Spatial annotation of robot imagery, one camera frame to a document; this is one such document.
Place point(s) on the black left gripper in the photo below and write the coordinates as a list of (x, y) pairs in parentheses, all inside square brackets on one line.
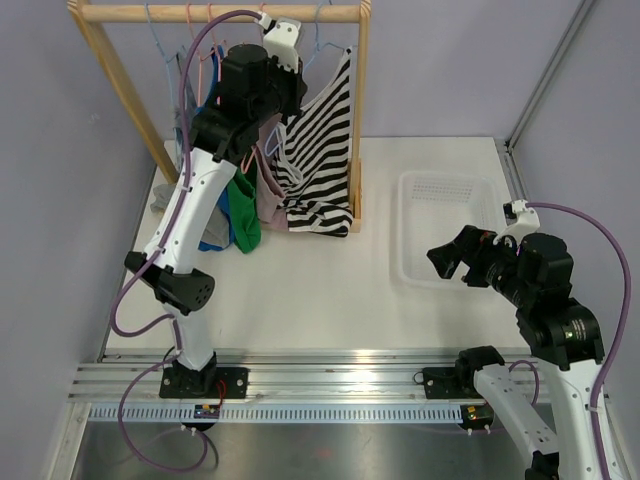
[(296, 85)]

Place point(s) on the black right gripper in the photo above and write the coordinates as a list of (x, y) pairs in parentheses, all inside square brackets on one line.
[(478, 247)]

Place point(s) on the pink wire hanger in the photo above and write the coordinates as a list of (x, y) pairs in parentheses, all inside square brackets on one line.
[(248, 160)]

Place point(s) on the light blue wire hanger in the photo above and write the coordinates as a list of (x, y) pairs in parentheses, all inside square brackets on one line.
[(274, 141)]

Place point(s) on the black white striped tank top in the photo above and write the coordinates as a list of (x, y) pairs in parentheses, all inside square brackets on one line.
[(311, 162)]

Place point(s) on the mauve pink tank top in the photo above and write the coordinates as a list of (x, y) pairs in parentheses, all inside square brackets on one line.
[(269, 194)]

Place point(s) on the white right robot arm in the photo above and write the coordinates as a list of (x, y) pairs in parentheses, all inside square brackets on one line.
[(564, 338)]

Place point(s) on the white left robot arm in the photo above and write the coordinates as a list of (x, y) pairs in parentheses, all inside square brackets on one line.
[(212, 154)]

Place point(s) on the light blue hanger far left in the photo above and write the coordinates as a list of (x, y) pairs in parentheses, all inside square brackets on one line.
[(172, 62)]

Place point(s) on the pink hanger under green top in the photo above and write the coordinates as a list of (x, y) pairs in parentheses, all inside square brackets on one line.
[(212, 30)]

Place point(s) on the green tank top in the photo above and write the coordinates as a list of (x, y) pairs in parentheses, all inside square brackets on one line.
[(243, 211)]

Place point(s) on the pink hanger under blue top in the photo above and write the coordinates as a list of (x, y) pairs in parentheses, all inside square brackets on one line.
[(198, 54)]

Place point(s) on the grey tank top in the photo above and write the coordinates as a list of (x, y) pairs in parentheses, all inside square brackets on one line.
[(219, 233)]

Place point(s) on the white perforated plastic basket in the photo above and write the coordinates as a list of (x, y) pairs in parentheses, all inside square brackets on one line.
[(432, 208)]

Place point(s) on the wooden clothes rack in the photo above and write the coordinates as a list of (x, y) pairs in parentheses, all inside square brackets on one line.
[(90, 19)]

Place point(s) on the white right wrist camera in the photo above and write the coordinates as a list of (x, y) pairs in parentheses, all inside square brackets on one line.
[(523, 220)]

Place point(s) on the aluminium corner frame post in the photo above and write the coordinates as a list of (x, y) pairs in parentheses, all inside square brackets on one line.
[(551, 69)]

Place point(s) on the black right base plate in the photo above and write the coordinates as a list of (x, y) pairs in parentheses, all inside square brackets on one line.
[(445, 383)]

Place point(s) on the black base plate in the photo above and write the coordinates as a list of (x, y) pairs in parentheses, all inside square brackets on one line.
[(445, 383), (179, 383)]

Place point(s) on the aluminium mounting rail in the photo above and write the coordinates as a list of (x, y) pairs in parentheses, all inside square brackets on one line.
[(283, 376)]

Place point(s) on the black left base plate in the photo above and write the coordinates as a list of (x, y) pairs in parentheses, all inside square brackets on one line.
[(179, 383)]

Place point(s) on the white slotted cable duct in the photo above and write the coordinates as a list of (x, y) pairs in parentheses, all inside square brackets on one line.
[(272, 413)]

